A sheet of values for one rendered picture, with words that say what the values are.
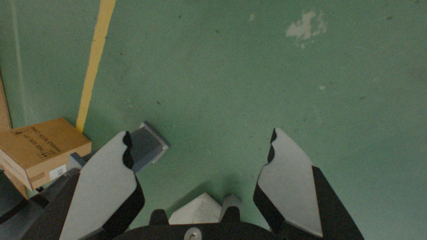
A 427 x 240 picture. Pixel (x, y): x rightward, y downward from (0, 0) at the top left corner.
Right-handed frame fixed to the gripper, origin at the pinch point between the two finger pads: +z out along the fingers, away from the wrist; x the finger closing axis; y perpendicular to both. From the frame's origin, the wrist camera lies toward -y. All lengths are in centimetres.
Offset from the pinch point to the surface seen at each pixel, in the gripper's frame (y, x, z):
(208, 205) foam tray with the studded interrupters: 63, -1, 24
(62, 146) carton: 45, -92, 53
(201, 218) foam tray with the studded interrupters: 62, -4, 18
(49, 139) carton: 41, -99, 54
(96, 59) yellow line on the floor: -3, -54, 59
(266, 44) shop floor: -8.4, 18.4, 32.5
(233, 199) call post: 56, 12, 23
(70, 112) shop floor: 30, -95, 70
